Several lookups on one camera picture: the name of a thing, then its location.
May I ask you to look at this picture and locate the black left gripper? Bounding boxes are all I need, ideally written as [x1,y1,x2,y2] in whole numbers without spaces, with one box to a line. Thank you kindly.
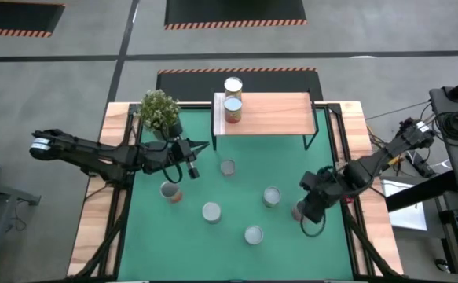
[141,138,211,174]

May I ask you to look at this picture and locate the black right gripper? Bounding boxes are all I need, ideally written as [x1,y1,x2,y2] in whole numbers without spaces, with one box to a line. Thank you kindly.
[301,169,346,226]

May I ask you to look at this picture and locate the tall can orange green label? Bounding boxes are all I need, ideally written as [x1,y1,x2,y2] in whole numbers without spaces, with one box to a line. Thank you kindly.
[290,199,306,223]

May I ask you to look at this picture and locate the orange tuna can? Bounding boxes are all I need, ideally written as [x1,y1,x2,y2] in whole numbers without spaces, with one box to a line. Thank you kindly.
[219,158,236,177]

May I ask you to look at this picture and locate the green can with face label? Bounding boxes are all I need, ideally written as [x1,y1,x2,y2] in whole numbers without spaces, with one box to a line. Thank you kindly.
[262,186,282,208]

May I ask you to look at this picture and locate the green beans can orange label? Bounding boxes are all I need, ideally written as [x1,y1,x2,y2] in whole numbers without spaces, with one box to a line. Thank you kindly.
[223,96,244,125]

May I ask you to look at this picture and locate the blue peas can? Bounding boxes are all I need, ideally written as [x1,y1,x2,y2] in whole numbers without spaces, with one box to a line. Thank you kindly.
[201,201,222,225]

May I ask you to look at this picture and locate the tall silver-lidded tin can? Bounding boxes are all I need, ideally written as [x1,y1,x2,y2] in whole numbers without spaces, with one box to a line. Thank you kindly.
[244,225,265,246]

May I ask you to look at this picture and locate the tall can yellow label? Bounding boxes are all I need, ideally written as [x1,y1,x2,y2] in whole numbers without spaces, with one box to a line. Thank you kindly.
[223,76,244,99]

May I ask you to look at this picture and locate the wooden shelf black metal legs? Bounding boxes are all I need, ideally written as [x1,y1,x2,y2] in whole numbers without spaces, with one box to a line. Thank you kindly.
[211,91,321,152]

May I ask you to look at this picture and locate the artificial plant grey ribbed pot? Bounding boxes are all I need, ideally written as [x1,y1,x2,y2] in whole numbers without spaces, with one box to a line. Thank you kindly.
[136,89,184,142]

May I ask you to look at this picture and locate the black hazard-striped floor mat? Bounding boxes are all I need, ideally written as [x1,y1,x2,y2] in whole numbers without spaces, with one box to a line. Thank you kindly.
[156,66,324,103]
[0,0,67,39]
[163,0,308,31]

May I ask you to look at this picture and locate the white flat panel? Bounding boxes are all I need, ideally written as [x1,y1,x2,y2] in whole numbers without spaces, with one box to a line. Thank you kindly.
[379,178,428,232]

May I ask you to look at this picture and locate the green table mat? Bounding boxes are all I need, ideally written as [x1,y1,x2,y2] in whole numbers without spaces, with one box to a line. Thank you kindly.
[116,106,355,281]

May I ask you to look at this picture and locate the black diagonal boom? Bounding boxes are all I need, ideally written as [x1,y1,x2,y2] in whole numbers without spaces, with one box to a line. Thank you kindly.
[385,168,458,213]

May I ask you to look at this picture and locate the black power adapter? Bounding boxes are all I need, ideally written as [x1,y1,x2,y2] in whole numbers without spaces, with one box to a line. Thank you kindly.
[407,151,436,178]

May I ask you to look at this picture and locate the grey metal desk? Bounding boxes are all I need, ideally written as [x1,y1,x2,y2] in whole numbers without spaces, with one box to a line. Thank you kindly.
[0,175,42,272]

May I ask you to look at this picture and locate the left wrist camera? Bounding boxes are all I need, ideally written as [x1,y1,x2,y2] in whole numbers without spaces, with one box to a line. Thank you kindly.
[184,159,201,180]

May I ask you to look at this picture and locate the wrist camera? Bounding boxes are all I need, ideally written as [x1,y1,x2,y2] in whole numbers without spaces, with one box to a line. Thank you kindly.
[184,159,201,180]
[299,171,319,192]

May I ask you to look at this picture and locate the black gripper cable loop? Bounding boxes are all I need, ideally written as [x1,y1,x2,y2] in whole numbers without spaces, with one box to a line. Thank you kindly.
[299,214,328,238]

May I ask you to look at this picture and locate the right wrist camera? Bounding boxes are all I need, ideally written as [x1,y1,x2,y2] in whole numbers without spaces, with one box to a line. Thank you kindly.
[299,171,319,192]

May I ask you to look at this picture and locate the coiled black cable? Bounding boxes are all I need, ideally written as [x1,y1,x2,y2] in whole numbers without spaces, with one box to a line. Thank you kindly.
[434,111,458,147]

